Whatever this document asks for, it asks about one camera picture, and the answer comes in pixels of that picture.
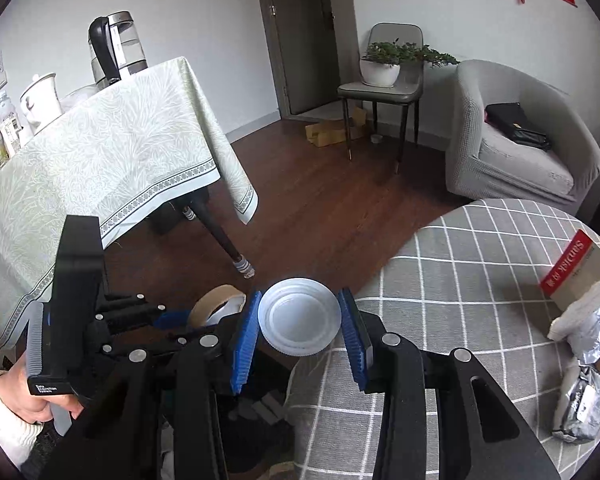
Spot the potted plant in white pot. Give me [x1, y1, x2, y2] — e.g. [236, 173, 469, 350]
[359, 40, 461, 87]

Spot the black bag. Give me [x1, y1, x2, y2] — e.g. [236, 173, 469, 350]
[484, 102, 553, 152]

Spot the dark grey door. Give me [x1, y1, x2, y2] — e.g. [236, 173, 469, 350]
[252, 0, 358, 117]

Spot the brown cardboard box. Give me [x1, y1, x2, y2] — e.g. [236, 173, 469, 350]
[305, 107, 368, 148]

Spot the grey chair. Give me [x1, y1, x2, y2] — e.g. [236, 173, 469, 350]
[337, 22, 425, 175]

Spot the person's left hand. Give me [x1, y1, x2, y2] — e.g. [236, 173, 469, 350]
[2, 360, 86, 426]

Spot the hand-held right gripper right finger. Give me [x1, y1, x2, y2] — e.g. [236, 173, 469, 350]
[336, 287, 563, 480]

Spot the grey checked tablecloth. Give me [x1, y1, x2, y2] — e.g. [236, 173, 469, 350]
[285, 199, 600, 480]

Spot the white jug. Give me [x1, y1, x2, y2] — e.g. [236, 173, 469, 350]
[19, 72, 63, 133]

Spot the silver foil bag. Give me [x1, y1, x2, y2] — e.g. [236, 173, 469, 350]
[551, 357, 600, 445]

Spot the black table leg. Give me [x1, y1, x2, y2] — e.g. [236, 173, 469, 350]
[182, 195, 256, 279]

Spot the grey armchair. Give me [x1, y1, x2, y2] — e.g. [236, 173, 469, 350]
[446, 59, 600, 216]

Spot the glass electric kettle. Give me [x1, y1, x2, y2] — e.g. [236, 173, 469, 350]
[88, 10, 148, 86]

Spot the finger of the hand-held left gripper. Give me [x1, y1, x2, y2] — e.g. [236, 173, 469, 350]
[100, 332, 203, 361]
[96, 292, 192, 333]

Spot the red and white box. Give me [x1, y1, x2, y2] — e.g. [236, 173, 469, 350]
[540, 229, 600, 311]

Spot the pale green floral tablecloth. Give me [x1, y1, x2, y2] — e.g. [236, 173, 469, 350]
[0, 56, 259, 361]

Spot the dark green trash bin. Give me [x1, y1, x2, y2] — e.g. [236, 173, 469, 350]
[215, 347, 301, 478]

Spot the brown tape roll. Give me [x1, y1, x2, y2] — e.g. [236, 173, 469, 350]
[187, 285, 247, 331]

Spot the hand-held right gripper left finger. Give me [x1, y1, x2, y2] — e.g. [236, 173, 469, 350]
[37, 290, 263, 480]

